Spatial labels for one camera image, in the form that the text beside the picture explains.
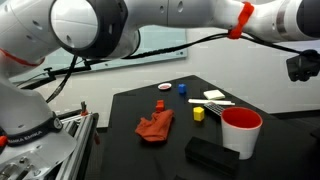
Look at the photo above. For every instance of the orange cloth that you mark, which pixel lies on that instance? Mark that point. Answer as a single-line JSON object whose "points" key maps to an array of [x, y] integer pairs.
{"points": [[156, 126]]}

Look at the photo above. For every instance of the red and black frame clamp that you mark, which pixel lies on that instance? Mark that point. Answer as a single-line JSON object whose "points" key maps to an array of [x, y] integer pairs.
{"points": [[83, 109]]}

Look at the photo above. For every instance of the glass whiteboard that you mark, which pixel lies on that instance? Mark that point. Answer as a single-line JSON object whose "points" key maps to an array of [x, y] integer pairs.
{"points": [[160, 40]]}

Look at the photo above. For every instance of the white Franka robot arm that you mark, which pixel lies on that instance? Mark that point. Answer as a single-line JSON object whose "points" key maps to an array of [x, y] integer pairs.
{"points": [[150, 13]]}

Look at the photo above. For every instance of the white stick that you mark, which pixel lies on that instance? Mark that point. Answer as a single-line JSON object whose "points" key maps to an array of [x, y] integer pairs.
{"points": [[210, 101]]}

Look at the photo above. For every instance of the small red and white dish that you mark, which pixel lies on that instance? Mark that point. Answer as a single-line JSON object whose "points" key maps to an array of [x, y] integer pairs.
{"points": [[164, 86]]}

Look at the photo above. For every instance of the small red base clip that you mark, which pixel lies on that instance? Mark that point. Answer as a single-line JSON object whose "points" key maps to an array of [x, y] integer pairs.
{"points": [[3, 140]]}

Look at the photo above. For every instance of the blue cube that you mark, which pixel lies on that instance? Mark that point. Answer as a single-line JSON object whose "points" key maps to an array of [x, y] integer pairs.
{"points": [[182, 89]]}

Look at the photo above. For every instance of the black rectangular box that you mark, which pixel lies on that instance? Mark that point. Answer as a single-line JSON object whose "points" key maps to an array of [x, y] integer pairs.
{"points": [[211, 156]]}

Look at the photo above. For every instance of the white sticky note pad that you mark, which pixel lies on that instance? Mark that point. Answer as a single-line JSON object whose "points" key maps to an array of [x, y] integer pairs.
{"points": [[214, 94]]}

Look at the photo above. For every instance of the white cup with red inside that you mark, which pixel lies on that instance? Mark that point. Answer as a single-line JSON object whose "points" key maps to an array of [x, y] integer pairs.
{"points": [[240, 140]]}

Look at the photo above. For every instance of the orange cube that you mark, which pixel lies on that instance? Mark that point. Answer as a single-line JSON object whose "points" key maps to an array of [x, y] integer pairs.
{"points": [[160, 106]]}

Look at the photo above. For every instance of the yellow cube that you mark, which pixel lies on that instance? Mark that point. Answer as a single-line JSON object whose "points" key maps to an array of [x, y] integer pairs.
{"points": [[199, 114]]}

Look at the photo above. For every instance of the aluminium frame rail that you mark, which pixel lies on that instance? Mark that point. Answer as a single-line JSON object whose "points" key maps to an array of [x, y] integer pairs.
{"points": [[80, 140]]}

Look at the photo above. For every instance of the remote control with buttons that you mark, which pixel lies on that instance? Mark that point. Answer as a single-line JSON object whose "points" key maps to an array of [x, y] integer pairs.
{"points": [[215, 108]]}

